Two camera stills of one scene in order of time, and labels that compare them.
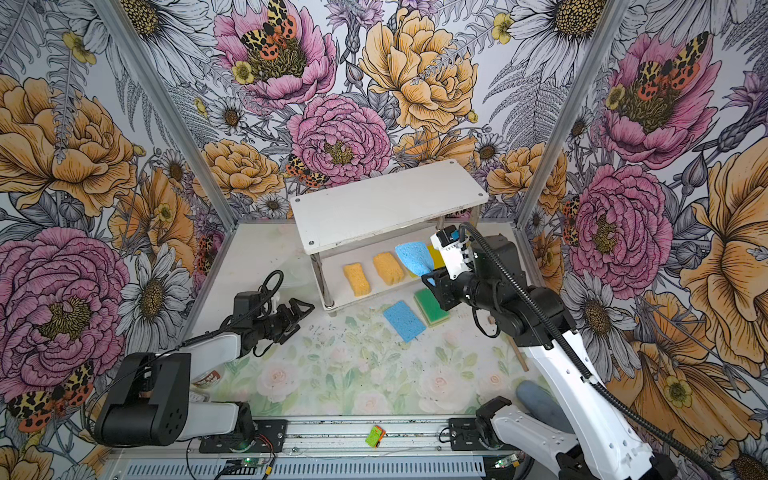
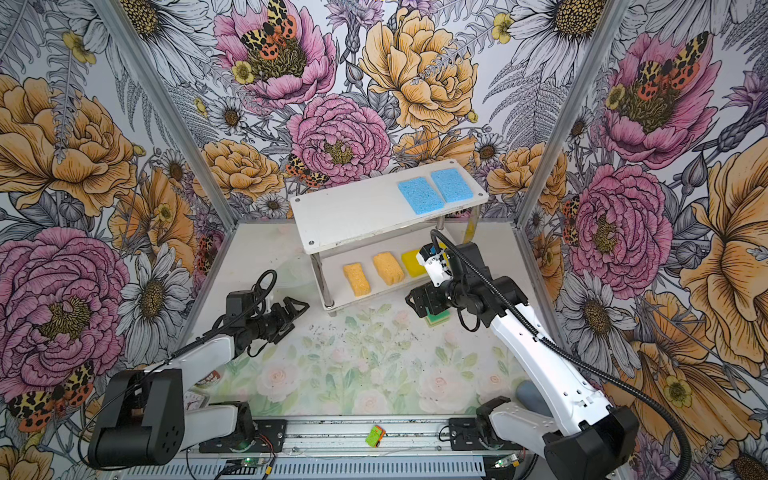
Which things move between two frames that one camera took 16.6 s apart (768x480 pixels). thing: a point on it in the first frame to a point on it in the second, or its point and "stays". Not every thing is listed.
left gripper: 290,322 stays
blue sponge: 404,321 to 420,195
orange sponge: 357,278 stays
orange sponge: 388,268 stays
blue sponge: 417,257 to 451,185
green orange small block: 375,435 stays
